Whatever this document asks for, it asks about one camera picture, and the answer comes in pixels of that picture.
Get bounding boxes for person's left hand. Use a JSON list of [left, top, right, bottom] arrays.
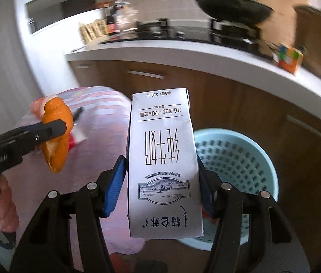
[[0, 175, 19, 232]]

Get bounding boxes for black wok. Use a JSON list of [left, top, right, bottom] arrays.
[[196, 0, 273, 25]]

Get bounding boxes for light blue plastic basket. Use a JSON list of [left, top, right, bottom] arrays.
[[178, 128, 279, 251]]

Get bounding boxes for dark sauce bottle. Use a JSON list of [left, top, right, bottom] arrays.
[[105, 6, 118, 36]]

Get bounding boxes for brown round board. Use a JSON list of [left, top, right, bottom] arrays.
[[293, 6, 321, 86]]

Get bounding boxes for wooden cutting board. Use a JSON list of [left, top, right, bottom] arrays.
[[253, 0, 309, 52]]

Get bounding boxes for orange peel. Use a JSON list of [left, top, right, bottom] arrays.
[[39, 97, 74, 174]]

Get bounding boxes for colourful cube box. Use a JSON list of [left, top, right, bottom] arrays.
[[273, 44, 305, 74]]

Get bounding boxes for silver cabinet handle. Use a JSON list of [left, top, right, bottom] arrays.
[[286, 115, 321, 137], [128, 70, 165, 78]]

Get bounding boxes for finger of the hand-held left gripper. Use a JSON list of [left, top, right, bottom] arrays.
[[13, 120, 67, 160]]

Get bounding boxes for clear glass jar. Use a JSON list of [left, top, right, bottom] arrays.
[[118, 3, 138, 32]]

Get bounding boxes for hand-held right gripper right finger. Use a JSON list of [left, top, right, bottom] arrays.
[[196, 156, 310, 273]]

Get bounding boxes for wooden kitchen cabinet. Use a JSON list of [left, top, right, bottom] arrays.
[[68, 60, 321, 211]]

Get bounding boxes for wicker basket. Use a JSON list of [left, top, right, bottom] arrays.
[[79, 18, 108, 44]]

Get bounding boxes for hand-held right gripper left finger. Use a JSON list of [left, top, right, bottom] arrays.
[[10, 155, 127, 273]]

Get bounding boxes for white milk carton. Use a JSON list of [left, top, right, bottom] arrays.
[[126, 88, 204, 238]]

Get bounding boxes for pink striped tablecloth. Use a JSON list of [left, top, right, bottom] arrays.
[[0, 87, 147, 268]]

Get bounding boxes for black gas stove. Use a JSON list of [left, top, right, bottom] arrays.
[[99, 18, 275, 60]]

